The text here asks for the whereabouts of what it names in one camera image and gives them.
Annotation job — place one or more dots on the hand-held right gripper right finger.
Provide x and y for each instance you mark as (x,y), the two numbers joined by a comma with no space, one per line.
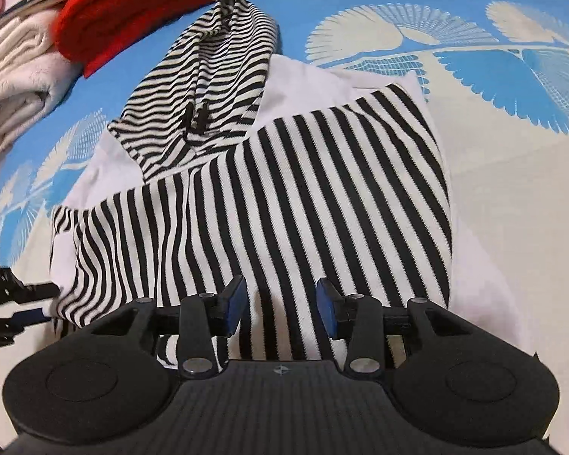
(326,310)

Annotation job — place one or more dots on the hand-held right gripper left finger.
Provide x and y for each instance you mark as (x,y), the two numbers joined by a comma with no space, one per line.
(235,305)

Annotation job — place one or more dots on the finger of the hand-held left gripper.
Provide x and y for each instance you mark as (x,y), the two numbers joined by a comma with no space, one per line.
(31,316)
(40,291)

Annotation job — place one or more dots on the black white striped hoodie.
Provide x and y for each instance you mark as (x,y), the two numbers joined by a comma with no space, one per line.
(289,189)

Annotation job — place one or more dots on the cream fleece garment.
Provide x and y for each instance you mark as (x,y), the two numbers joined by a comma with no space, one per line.
(19,66)

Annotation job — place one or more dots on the red knitted sweater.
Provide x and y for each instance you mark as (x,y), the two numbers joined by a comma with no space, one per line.
(137,14)

